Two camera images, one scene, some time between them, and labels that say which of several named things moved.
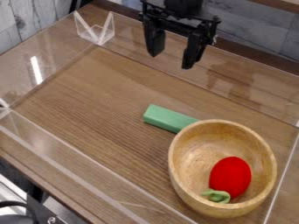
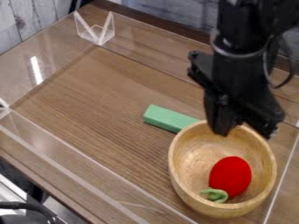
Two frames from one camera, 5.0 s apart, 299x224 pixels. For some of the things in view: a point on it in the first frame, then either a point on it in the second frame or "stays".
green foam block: [166, 119] stays
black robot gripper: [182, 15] → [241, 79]
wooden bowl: [202, 143] stays
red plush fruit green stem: [229, 179] stays
